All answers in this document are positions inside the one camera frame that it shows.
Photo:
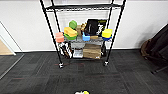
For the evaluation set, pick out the small white box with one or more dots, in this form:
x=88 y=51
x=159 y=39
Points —
x=78 y=53

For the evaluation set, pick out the large brown cardboard box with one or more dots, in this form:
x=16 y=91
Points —
x=92 y=52

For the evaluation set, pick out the small blue toy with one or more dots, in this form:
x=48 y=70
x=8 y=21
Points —
x=86 y=37

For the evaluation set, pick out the black white packet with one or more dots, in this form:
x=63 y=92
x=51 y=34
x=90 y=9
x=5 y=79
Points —
x=66 y=51

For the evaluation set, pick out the tan plush toy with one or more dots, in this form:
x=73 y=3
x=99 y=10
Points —
x=80 y=29

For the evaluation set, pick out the yellow orange toy block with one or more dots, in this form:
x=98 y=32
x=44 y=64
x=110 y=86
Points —
x=70 y=32

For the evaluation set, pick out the green toy block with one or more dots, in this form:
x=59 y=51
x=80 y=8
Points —
x=73 y=24

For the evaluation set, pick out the pink orange toy block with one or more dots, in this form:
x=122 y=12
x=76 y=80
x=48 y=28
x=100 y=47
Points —
x=59 y=37

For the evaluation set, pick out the yellow toy with blue base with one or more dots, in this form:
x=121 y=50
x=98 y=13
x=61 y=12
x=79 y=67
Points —
x=107 y=33

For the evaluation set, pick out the white door frame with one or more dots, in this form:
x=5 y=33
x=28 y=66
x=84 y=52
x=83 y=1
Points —
x=8 y=40

